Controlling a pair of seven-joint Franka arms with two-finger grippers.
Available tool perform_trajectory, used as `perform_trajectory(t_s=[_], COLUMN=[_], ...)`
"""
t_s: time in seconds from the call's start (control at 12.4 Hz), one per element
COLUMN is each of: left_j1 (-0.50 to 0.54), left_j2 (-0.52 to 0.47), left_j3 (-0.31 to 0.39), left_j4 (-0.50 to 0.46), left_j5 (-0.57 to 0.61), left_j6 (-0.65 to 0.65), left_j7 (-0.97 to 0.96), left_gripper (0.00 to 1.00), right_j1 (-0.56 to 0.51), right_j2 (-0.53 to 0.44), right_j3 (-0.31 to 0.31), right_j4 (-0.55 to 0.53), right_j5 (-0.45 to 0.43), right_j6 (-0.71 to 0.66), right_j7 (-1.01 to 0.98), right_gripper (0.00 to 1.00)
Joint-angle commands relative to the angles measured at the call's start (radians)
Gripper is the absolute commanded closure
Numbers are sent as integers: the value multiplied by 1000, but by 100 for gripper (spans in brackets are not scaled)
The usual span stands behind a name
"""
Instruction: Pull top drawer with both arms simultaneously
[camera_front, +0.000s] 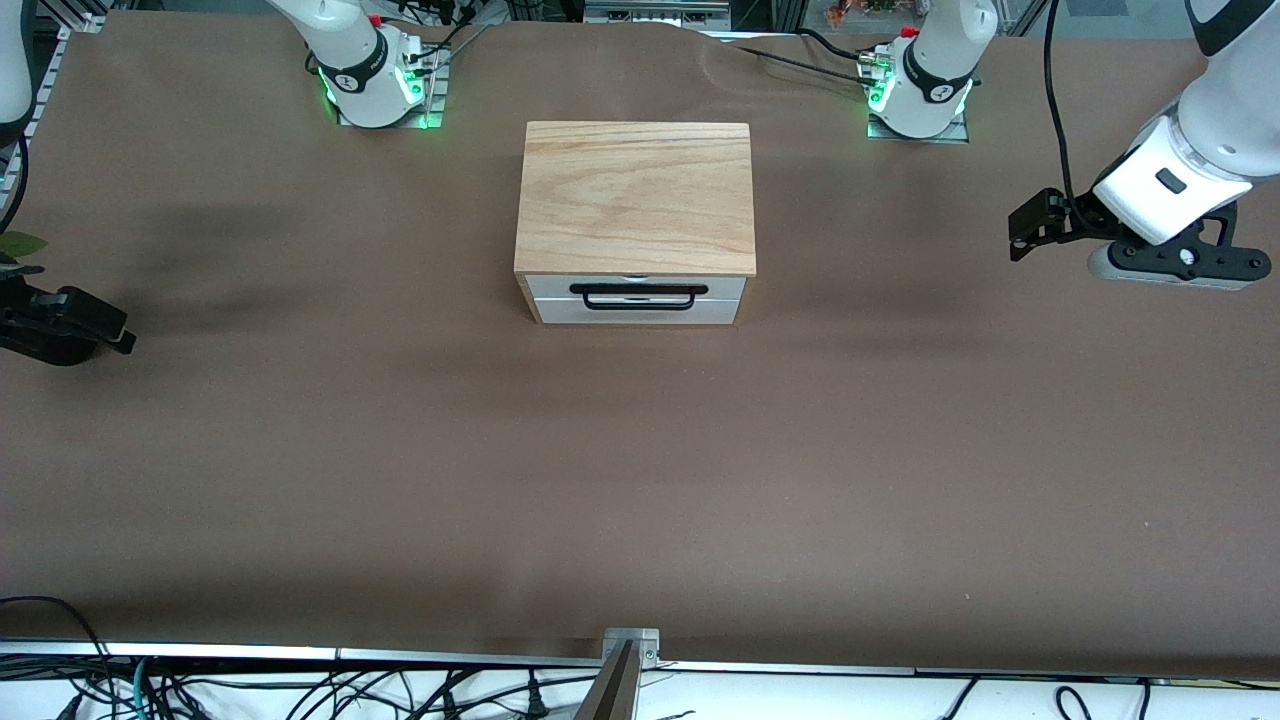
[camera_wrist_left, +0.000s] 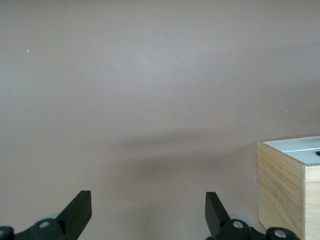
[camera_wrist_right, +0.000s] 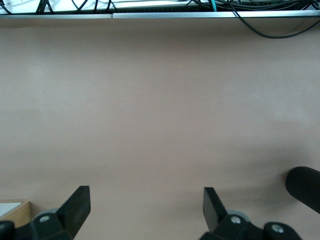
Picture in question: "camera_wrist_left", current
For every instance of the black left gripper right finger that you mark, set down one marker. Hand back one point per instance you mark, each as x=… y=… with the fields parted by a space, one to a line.
x=217 y=220

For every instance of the light wooden drawer cabinet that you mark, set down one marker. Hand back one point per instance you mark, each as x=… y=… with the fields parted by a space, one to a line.
x=280 y=187

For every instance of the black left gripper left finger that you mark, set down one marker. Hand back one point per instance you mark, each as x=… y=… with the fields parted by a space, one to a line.
x=72 y=217

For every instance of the white closed drawer front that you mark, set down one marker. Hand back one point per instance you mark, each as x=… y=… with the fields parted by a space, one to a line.
x=287 y=145

